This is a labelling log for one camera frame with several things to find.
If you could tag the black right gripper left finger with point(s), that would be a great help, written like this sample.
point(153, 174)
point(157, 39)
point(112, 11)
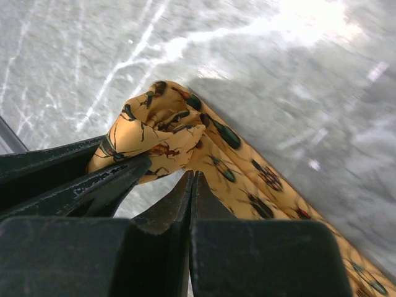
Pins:
point(145, 256)

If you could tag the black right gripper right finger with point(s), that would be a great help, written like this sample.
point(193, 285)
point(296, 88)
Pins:
point(236, 257)

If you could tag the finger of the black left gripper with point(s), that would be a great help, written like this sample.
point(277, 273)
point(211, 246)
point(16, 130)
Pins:
point(96, 194)
point(29, 174)

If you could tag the yellow beetle print tie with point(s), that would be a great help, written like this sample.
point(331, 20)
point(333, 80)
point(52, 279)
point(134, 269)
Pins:
point(179, 131)

